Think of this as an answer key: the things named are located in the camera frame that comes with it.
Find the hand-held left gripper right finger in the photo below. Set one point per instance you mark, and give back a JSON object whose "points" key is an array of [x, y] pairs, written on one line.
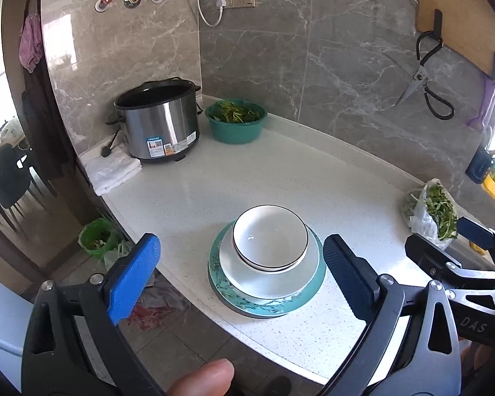
{"points": [[348, 280]]}

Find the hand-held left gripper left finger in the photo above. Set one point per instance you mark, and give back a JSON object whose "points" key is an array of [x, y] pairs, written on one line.
{"points": [[130, 280]]}

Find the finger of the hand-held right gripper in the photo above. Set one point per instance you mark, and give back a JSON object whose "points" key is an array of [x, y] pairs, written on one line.
{"points": [[433, 255], [476, 231]]}

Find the teal plate with white centre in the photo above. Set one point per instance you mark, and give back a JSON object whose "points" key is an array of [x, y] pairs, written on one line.
{"points": [[272, 284]]}

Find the teal plate with branch print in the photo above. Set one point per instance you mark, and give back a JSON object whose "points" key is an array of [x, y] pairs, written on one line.
{"points": [[268, 304]]}

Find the large white bowl dark rim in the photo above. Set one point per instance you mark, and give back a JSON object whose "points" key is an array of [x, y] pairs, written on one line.
{"points": [[270, 239]]}

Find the person's right hand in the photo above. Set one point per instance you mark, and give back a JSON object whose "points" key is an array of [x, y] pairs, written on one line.
{"points": [[476, 359]]}

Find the person's left hand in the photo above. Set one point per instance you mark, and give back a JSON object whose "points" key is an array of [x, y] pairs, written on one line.
{"points": [[202, 379]]}

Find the red plastic bag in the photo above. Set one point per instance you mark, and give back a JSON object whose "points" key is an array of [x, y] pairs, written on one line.
{"points": [[152, 309]]}

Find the plastic bag of greens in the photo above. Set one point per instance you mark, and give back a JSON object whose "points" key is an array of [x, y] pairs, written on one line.
{"points": [[433, 214]]}

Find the green plastic bucket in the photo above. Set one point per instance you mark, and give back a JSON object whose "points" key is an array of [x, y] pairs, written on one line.
{"points": [[97, 239]]}

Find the dark blue utensil holder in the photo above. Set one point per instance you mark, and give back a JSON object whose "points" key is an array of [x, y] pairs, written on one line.
{"points": [[478, 167]]}

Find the white folded towel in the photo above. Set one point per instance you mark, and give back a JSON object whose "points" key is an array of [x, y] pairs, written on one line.
{"points": [[113, 169]]}

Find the hanging purple utensil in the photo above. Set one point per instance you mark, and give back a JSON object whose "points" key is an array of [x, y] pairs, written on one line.
{"points": [[486, 103]]}

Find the stainless steel cooker pot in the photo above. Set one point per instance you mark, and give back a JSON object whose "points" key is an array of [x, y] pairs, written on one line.
{"points": [[161, 128]]}

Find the dark dining chair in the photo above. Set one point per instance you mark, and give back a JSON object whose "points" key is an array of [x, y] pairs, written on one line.
{"points": [[8, 181]]}

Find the green plastic basin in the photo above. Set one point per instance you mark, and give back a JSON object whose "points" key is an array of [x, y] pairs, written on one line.
{"points": [[235, 132]]}

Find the leafy greens in basin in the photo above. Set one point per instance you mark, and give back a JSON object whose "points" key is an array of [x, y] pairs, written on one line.
{"points": [[235, 113]]}

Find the wooden cutting board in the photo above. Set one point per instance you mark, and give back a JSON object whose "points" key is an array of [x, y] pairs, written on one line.
{"points": [[458, 12]]}

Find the pink hanging cloth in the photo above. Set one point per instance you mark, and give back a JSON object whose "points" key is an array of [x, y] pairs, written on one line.
{"points": [[31, 45]]}

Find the round metal pipe flange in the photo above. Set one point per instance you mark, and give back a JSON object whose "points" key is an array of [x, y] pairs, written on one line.
{"points": [[132, 1]]}

